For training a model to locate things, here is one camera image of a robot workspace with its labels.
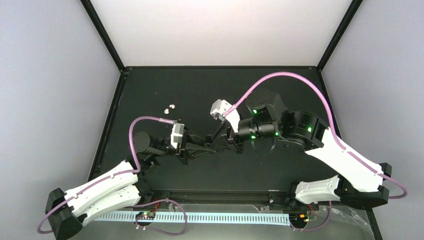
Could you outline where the black earbud charging case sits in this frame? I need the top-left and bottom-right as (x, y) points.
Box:
(204, 134), (219, 148)

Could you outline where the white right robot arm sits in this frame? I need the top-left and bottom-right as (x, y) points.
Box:
(210, 89), (392, 210)

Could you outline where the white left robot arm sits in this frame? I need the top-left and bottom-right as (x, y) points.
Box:
(45, 124), (219, 240)

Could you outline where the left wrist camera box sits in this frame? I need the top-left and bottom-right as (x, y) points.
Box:
(170, 123), (185, 149)

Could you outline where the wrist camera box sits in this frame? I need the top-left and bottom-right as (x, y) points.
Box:
(170, 123), (185, 149)
(210, 99), (241, 133)

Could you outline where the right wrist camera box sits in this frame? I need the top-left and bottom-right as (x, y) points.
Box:
(210, 99), (241, 133)

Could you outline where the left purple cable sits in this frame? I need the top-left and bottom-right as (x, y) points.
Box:
(36, 115), (178, 235)

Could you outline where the purple cable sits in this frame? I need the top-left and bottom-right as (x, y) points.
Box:
(223, 71), (409, 200)
(36, 115), (178, 235)

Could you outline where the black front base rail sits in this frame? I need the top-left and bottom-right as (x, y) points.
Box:
(146, 189), (294, 205)

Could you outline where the light blue cable duct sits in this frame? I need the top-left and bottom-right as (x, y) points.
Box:
(95, 210), (291, 226)

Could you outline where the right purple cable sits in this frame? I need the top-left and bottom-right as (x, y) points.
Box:
(223, 71), (409, 200)

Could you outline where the black frame post left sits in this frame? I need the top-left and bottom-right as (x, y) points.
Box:
(80, 0), (125, 72)

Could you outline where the black frame post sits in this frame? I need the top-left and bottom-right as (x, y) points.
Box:
(316, 0), (363, 73)
(80, 0), (125, 72)

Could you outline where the black frame post right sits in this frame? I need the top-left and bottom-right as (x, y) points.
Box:
(316, 0), (363, 73)

